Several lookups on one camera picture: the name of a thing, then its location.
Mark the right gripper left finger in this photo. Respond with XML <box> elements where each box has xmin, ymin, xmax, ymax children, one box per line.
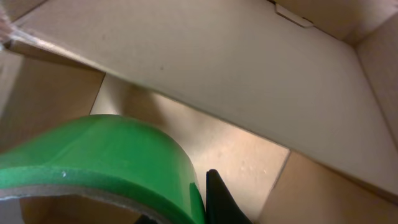
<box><xmin>134</xmin><ymin>215</ymin><xmax>159</xmax><ymax>224</ymax></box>

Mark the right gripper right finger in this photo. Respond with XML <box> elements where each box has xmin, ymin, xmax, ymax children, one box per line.
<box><xmin>206</xmin><ymin>169</ymin><xmax>252</xmax><ymax>224</ymax></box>

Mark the green tape roll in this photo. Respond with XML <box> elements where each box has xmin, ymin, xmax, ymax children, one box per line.
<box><xmin>1</xmin><ymin>114</ymin><xmax>205</xmax><ymax>223</ymax></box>

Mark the open cardboard box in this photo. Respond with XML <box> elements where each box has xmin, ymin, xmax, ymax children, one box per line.
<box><xmin>1</xmin><ymin>0</ymin><xmax>397</xmax><ymax>223</ymax></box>

